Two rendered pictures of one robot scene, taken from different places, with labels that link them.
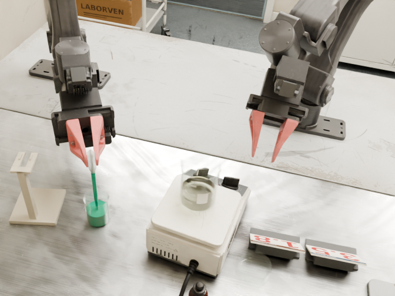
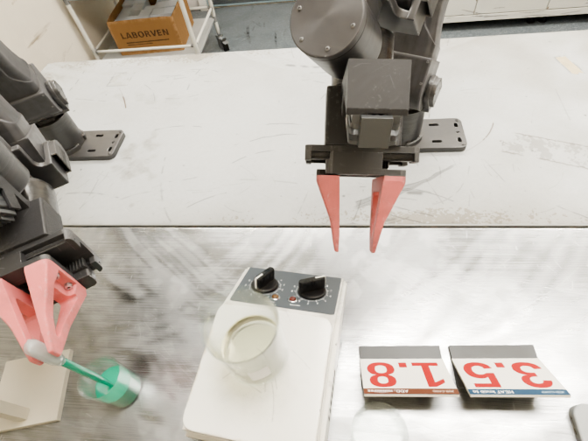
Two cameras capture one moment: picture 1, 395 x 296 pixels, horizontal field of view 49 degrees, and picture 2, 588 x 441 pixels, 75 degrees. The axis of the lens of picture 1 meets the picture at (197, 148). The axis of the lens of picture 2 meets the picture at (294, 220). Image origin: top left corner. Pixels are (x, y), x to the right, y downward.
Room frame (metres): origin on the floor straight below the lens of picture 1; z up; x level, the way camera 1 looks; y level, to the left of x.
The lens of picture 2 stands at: (0.36, -0.07, 1.35)
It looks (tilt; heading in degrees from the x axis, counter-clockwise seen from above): 53 degrees down; 3
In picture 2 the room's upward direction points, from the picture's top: 10 degrees counter-clockwise
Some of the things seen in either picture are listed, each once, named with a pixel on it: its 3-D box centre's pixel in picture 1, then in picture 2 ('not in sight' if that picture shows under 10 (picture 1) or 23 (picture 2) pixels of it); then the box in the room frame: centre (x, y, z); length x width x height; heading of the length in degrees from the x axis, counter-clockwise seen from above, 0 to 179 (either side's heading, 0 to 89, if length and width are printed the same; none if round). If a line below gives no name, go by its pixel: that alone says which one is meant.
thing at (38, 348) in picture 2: (93, 161); (48, 351); (0.48, 0.16, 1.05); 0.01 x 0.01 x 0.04; 22
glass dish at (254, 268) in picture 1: (254, 268); (379, 433); (0.41, -0.11, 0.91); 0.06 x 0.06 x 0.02
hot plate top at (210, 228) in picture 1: (197, 208); (261, 370); (0.46, -0.01, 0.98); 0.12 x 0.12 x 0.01; 74
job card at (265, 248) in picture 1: (276, 239); (404, 369); (0.46, -0.15, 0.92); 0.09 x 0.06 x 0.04; 83
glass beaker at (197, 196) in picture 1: (197, 182); (247, 338); (0.48, -0.01, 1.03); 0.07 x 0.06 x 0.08; 57
